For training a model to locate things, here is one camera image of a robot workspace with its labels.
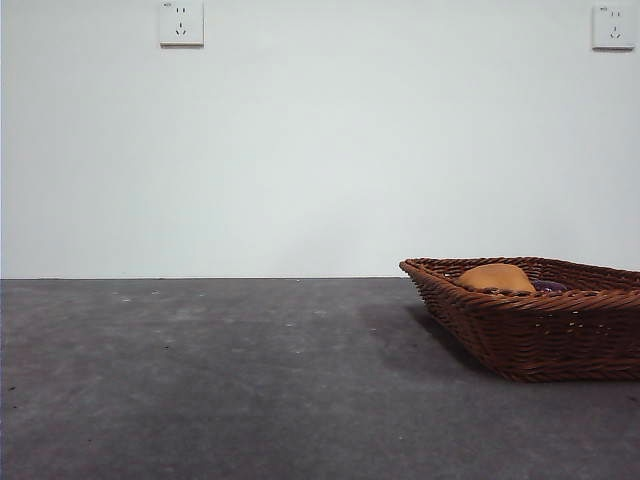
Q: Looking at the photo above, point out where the brown potato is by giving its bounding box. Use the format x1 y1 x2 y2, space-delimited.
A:
455 263 537 295

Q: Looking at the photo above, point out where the brown wicker basket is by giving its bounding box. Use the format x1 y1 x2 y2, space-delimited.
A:
398 256 640 384

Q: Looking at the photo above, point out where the white wall socket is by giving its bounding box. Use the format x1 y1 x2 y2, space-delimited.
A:
159 0 205 49
591 4 630 52

